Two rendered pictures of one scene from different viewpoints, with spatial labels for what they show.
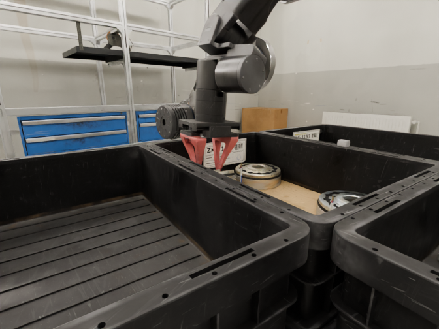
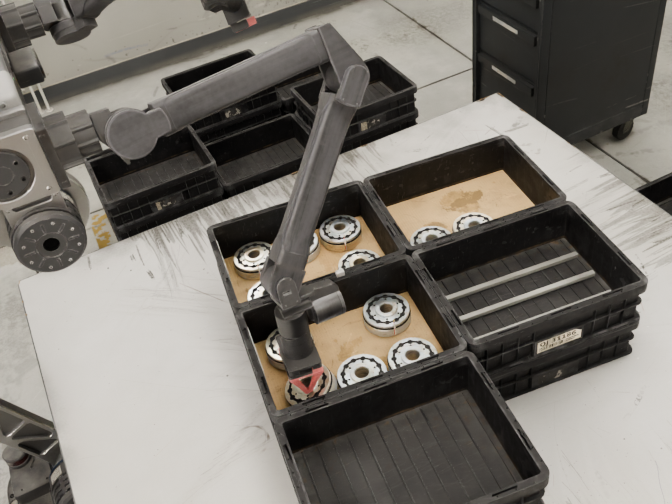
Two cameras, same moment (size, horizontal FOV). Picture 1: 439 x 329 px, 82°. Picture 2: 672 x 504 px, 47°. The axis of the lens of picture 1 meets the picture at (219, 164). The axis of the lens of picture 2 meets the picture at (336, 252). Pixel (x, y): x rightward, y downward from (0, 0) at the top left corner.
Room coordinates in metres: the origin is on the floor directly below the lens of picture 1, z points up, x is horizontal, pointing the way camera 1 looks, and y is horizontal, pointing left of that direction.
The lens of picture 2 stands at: (0.03, 0.88, 2.07)
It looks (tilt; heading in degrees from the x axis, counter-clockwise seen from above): 42 degrees down; 292
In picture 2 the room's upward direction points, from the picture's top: 9 degrees counter-clockwise
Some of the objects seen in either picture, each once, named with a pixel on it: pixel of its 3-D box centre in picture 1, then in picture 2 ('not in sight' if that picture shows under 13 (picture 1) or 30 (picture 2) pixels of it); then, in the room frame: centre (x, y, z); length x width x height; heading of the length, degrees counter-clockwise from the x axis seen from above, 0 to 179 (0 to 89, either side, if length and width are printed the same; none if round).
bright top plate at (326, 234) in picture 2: not in sight; (340, 228); (0.54, -0.46, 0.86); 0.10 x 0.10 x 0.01
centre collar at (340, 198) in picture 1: (353, 200); (386, 308); (0.37, -0.21, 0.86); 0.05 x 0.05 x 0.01
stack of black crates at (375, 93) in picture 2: not in sight; (358, 136); (0.81, -1.54, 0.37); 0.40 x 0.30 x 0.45; 42
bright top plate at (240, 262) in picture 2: not in sight; (254, 256); (0.72, -0.33, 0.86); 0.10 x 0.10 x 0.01
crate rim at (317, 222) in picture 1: (270, 159); (347, 332); (0.42, -0.09, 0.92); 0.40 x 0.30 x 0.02; 34
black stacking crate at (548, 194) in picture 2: not in sight; (461, 208); (0.26, -0.56, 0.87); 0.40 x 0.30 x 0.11; 34
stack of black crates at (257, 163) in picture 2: not in sight; (268, 183); (1.11, -1.28, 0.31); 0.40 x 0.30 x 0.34; 42
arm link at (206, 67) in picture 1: (214, 76); (294, 317); (0.48, 0.01, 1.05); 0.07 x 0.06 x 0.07; 41
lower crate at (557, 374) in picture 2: not in sight; (521, 320); (0.09, -0.31, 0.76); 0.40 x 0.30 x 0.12; 34
